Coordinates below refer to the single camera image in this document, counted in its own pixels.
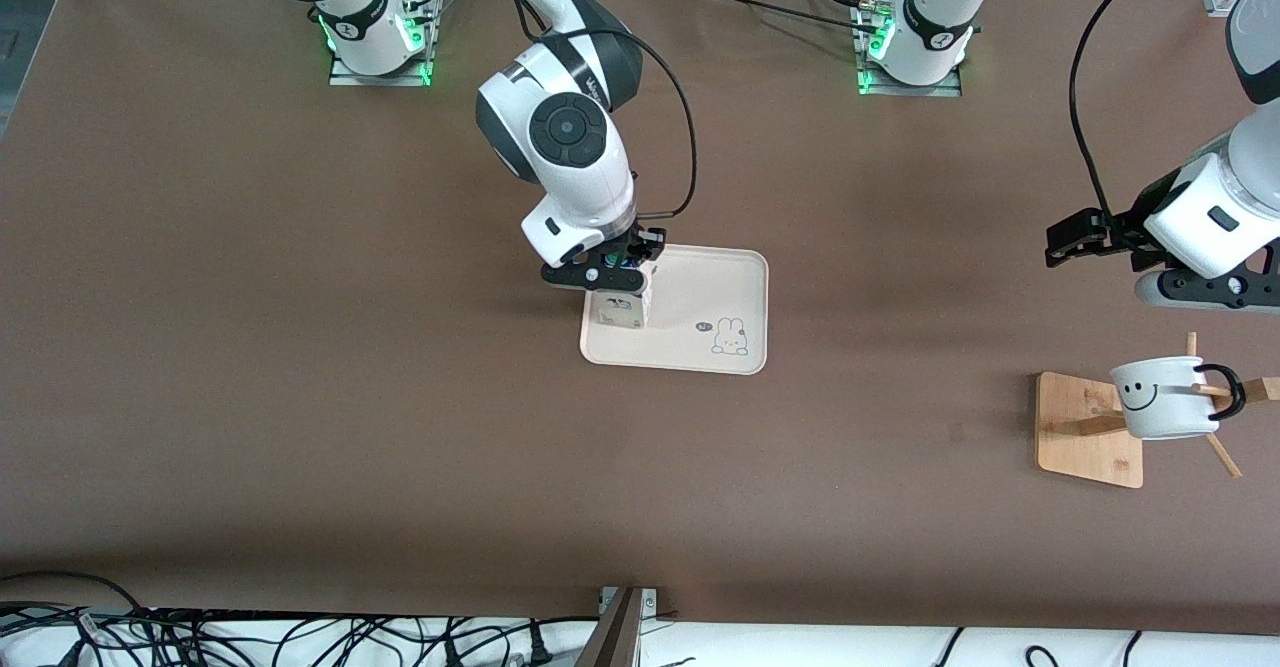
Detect grey aluminium profile beam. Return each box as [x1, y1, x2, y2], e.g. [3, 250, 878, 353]
[575, 587, 646, 667]

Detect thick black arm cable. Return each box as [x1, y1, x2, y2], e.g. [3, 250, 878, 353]
[1068, 0, 1201, 220]
[515, 0, 699, 221]

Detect blue white milk carton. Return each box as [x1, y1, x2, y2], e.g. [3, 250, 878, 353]
[590, 262, 657, 331]

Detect black looped floor cable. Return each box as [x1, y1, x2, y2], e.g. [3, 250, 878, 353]
[0, 570, 153, 638]

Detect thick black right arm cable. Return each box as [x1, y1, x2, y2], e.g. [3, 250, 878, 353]
[515, 0, 699, 221]

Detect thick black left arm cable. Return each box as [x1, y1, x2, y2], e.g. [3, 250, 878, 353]
[1068, 0, 1201, 220]

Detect wooden cup stand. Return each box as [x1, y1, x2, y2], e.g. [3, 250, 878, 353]
[1035, 332, 1280, 490]

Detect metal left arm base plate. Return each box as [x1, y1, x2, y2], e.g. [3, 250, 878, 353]
[855, 2, 964, 98]

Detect white smiley face cup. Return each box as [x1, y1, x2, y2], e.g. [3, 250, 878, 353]
[1110, 357, 1248, 441]

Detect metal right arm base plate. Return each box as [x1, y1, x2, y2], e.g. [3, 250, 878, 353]
[328, 7, 435, 88]

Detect cream rabbit print tray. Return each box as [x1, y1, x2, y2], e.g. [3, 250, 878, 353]
[580, 244, 770, 376]

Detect silver metal corner bracket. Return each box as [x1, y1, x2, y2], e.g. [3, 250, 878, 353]
[600, 587, 659, 620]

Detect thin black table cable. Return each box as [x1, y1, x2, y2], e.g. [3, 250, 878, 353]
[712, 0, 883, 34]

